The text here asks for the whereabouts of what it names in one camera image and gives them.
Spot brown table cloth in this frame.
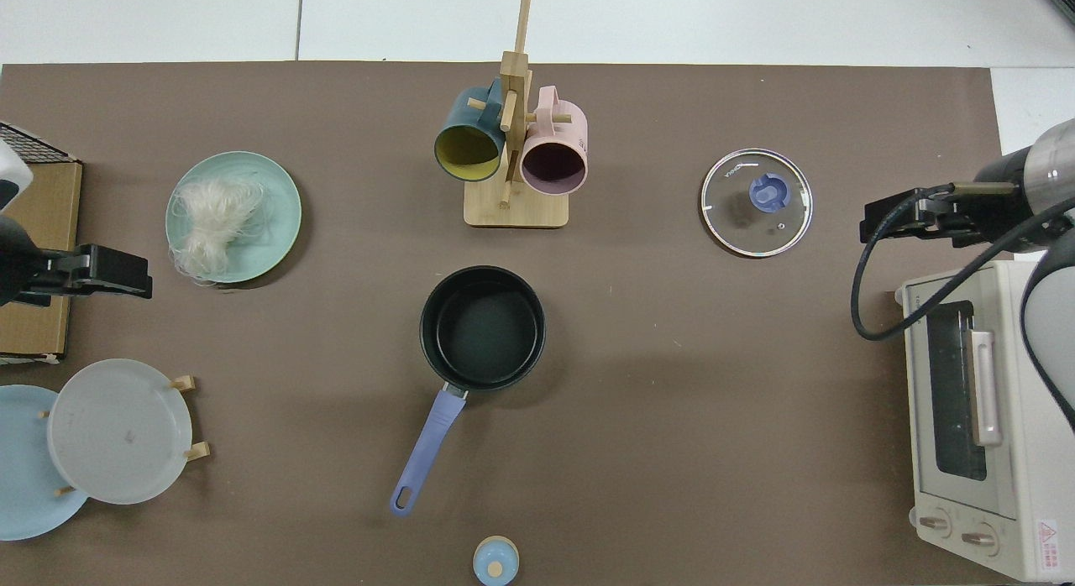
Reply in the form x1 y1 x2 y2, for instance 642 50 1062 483
0 61 1015 586

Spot wooden plate rack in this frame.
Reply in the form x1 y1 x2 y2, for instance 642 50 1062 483
38 374 211 497

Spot small blue round thing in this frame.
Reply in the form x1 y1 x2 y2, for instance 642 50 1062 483
473 536 520 586

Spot wooden cup stand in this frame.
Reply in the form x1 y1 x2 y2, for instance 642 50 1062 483
464 0 573 229

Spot light blue plate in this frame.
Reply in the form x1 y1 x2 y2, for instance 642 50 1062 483
0 385 91 542

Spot pale toaster oven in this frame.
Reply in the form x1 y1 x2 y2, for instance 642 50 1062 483
894 259 1075 583

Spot white vermicelli bundle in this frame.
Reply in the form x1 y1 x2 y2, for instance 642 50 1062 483
168 176 270 285

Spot glass lid with blue knob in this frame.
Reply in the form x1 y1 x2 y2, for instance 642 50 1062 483
700 148 814 259

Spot dark teal cup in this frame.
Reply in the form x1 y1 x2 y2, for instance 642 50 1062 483
433 81 507 183

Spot black pot with blue handle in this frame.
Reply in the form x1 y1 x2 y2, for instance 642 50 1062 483
389 265 547 518

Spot wire basket with wooden floor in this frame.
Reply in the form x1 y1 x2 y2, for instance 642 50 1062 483
0 120 85 366

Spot pale green plate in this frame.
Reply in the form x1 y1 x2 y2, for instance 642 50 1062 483
165 151 302 285

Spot pink cup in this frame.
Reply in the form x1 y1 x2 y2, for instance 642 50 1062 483
519 86 589 195

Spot grey plate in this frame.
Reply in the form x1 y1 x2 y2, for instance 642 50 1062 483
47 358 193 505

